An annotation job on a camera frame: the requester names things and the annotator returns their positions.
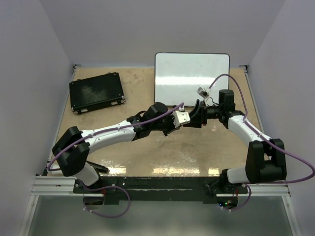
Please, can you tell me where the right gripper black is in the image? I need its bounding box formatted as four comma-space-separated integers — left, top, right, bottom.
183, 100, 223, 128

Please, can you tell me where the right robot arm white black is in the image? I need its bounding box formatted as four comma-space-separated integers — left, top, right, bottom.
187, 88, 287, 193

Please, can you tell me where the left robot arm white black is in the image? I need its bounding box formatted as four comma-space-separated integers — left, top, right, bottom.
52, 102, 190, 193

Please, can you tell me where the black white eraser tool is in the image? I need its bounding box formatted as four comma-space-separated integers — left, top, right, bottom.
44, 162, 109, 176

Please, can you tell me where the black flat case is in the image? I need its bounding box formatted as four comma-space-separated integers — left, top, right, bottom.
69, 72, 126, 115

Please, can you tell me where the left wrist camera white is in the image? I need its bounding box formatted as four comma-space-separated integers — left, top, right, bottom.
172, 110, 190, 128

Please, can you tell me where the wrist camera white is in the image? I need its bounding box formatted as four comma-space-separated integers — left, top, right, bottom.
172, 110, 190, 128
197, 87, 212, 106

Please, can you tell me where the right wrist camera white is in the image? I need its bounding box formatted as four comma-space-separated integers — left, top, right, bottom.
197, 87, 212, 106

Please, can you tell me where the white whiteboard with dark frame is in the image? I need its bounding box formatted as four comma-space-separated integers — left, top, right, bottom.
154, 53, 230, 107

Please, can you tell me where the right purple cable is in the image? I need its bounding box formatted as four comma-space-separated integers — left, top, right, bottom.
209, 74, 315, 184

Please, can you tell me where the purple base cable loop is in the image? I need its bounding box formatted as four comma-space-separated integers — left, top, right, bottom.
83, 185, 131, 218

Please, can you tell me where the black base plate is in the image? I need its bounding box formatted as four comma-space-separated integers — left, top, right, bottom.
73, 177, 248, 205

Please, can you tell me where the aluminium front rail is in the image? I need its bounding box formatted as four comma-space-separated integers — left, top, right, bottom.
31, 176, 290, 197

